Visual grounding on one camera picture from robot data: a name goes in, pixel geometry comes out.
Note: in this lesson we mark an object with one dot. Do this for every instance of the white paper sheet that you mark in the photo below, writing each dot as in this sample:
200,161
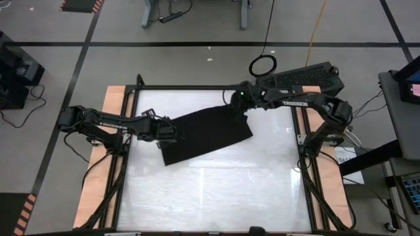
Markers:
352,173

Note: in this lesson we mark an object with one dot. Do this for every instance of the black cloth napkin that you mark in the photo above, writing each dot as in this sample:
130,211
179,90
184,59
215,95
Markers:
203,134

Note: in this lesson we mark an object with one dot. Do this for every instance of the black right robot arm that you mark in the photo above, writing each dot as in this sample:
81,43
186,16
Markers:
315,105

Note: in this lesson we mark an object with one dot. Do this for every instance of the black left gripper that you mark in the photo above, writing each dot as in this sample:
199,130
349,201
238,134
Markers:
162,131

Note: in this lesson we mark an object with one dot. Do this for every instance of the black cart beam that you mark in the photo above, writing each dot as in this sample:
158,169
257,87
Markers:
370,157

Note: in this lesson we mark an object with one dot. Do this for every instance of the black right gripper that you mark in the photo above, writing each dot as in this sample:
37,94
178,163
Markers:
241,100

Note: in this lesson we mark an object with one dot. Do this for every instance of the grey desk leg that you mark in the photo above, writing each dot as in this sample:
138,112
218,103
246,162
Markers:
244,16
147,16

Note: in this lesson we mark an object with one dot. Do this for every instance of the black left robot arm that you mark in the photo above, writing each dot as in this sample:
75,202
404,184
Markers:
108,123

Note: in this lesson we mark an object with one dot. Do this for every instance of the black mat hazard stripes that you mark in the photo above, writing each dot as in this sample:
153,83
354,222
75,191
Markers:
10,213
78,5

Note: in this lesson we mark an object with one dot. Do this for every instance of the black equipment case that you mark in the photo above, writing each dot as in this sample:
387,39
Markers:
16,65

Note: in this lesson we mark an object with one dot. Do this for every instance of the grey cart top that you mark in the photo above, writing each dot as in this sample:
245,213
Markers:
403,124

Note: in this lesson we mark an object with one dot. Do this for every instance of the black power strip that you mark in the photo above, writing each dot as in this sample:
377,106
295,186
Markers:
170,17

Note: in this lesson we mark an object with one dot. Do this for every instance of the black framed display screen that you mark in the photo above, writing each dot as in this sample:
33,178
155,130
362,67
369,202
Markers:
410,88

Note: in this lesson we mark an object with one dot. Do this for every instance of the wooden side board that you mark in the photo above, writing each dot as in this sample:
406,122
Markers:
331,196
113,98

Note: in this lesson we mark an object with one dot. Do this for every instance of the black keyboard blue keys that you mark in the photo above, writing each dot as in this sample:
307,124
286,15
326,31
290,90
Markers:
413,193

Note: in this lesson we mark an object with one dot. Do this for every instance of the black aluminium table frame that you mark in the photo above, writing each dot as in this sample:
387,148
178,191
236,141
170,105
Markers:
180,87

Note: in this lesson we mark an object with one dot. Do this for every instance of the black table-level camera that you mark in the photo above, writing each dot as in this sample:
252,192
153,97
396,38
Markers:
257,231

